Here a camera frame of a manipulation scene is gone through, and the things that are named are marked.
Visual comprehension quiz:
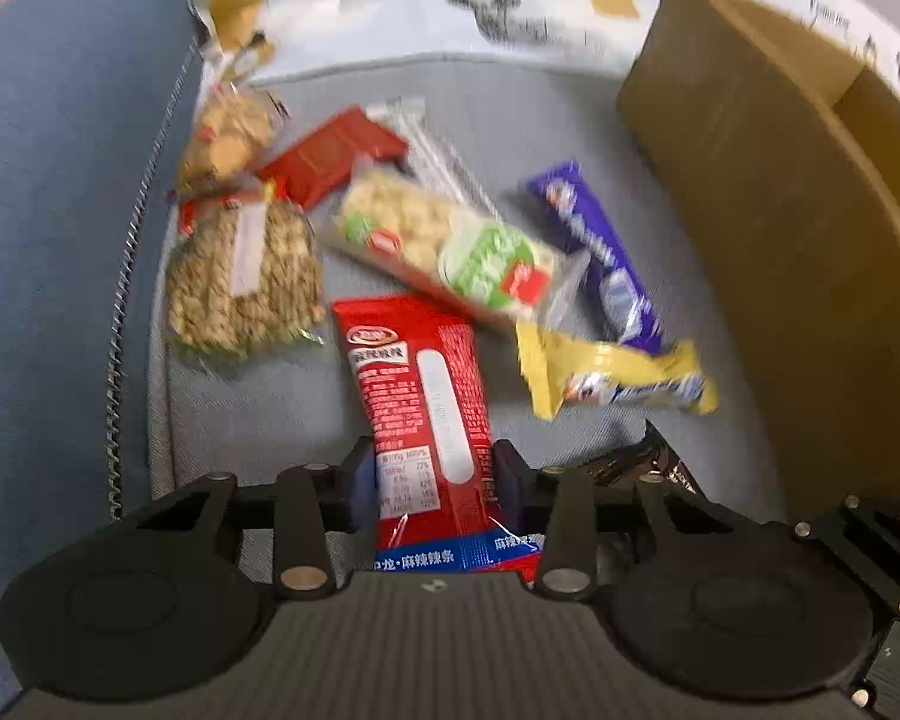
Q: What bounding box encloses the brown cardboard box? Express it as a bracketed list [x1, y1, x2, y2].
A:
[617, 0, 900, 515]

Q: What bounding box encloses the green white rice cracker pack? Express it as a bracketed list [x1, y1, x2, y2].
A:
[322, 156, 592, 327]

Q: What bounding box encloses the yellow Alpenliebe candy bar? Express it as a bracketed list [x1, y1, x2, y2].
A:
[515, 322, 718, 421]

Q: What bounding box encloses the clear silver stick packet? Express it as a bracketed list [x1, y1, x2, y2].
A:
[364, 96, 502, 221]

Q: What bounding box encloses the dark foil snack packet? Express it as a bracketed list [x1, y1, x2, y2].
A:
[578, 419, 702, 496]

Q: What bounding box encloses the grey deer print sofa cover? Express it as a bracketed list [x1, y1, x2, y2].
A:
[263, 0, 900, 520]

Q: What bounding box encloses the peanut candy clear bag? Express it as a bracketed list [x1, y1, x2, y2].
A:
[164, 197, 326, 369]

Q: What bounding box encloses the small red gold candy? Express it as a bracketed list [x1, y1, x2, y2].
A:
[176, 190, 268, 238]

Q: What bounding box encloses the purple Alpenliebe candy bar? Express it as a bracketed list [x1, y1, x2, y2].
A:
[526, 160, 663, 356]

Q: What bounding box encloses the red spicy strip packet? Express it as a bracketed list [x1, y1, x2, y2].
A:
[333, 294, 543, 580]

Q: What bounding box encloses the red snack packet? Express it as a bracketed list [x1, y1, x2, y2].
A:
[253, 106, 409, 210]

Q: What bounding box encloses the round cookie bag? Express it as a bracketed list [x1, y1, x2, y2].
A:
[176, 83, 289, 193]

